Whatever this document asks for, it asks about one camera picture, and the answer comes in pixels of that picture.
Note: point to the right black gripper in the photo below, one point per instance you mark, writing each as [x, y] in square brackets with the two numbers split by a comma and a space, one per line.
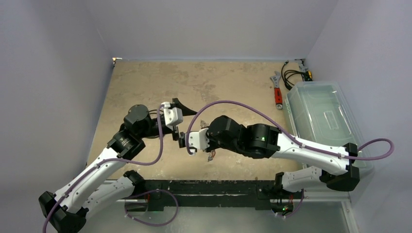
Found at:
[217, 135]

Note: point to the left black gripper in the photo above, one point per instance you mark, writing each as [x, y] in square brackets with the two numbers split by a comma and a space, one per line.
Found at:
[175, 135]

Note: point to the metal key organizer ring plate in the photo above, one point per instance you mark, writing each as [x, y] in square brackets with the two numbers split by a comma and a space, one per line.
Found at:
[211, 154]

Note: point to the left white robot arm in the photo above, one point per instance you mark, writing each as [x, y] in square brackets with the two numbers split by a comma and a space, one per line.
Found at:
[68, 208]

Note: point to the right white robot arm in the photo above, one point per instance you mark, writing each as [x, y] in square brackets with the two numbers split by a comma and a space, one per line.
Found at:
[331, 166]

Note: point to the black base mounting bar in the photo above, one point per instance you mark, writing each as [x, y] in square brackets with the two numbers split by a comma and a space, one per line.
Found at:
[257, 194]

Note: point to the clear plastic storage bin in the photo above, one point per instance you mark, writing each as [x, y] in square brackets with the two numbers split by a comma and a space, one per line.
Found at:
[318, 111]

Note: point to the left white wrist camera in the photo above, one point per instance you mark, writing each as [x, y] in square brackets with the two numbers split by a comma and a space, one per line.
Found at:
[173, 115]

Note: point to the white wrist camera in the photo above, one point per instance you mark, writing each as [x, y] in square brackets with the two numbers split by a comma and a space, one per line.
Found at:
[173, 115]
[197, 141]

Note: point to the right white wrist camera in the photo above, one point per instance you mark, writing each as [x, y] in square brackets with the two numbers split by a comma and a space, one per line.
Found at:
[197, 141]

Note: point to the red handled adjustable wrench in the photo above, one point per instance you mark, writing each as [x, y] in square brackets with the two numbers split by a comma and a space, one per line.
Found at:
[277, 92]

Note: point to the aluminium frame rail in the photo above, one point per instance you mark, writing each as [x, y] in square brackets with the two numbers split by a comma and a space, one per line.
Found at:
[320, 212]

